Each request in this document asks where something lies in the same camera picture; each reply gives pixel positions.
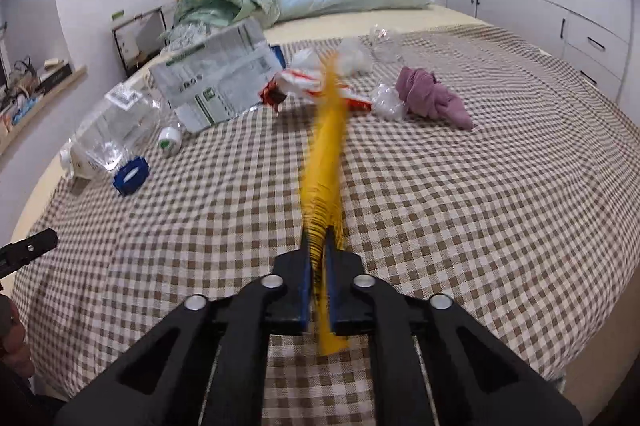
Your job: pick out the purple cloth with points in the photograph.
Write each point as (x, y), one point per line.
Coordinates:
(430, 98)

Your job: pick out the bed with cream sheet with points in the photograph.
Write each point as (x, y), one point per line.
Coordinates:
(325, 28)

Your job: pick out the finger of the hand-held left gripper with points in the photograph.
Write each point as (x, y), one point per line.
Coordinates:
(30, 248)

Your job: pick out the white plastic wrap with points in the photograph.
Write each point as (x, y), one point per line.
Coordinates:
(305, 60)

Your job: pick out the navy blue cloth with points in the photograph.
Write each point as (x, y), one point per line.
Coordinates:
(278, 58)

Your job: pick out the clear plastic wrap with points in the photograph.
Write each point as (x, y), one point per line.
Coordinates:
(355, 54)
(387, 103)
(385, 41)

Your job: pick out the small white appliance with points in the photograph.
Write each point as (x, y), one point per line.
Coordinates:
(129, 40)

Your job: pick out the green floral quilt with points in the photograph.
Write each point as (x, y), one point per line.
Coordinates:
(220, 0)

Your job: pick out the pile of clutter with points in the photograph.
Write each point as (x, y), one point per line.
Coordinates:
(25, 85)

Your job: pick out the yellow crinkled wrapper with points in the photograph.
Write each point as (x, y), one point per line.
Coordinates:
(322, 165)

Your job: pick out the person's left hand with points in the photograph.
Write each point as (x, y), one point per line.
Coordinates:
(12, 346)

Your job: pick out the red white snack wrapper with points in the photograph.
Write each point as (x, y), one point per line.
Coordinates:
(290, 85)

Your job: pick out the black flat box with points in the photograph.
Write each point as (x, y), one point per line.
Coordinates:
(55, 75)

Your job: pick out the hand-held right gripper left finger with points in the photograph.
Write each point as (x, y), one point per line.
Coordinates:
(304, 296)

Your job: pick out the white printed plastic bag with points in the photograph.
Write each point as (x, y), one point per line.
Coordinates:
(220, 75)

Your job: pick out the blue bottle cap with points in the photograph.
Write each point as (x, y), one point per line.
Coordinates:
(120, 183)

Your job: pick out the brown checkered blanket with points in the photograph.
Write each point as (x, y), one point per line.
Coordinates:
(450, 206)

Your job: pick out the black metal bedside rack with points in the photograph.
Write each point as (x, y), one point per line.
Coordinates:
(145, 55)

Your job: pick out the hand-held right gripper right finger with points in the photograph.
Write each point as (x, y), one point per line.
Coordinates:
(330, 291)

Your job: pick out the person's left forearm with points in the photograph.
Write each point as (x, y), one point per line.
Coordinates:
(20, 401)

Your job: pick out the small white green roll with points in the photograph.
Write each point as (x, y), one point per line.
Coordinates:
(170, 139)

